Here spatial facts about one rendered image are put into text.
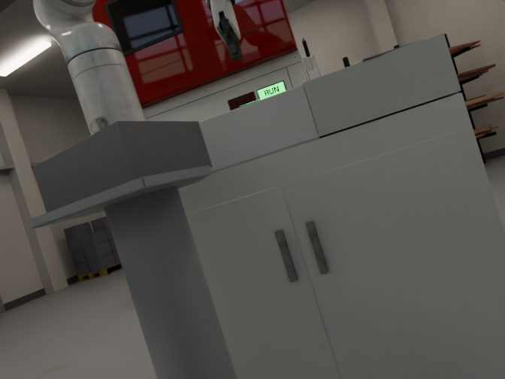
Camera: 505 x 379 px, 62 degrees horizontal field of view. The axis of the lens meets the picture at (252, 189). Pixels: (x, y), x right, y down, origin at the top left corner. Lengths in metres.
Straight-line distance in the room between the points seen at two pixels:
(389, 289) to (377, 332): 0.12
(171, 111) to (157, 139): 1.03
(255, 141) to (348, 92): 0.26
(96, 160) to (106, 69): 0.21
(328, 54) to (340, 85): 7.43
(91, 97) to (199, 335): 0.53
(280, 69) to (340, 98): 0.70
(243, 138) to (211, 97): 0.72
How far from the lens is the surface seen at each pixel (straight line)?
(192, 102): 1.83
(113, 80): 0.93
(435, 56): 1.14
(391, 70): 1.11
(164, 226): 0.86
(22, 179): 8.48
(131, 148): 0.77
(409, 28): 8.30
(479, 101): 7.10
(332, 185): 1.08
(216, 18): 1.20
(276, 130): 1.10
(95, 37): 0.96
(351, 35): 8.47
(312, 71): 1.39
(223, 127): 1.13
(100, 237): 8.20
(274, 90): 1.75
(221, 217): 1.14
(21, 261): 8.43
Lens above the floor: 0.75
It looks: level
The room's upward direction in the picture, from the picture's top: 17 degrees counter-clockwise
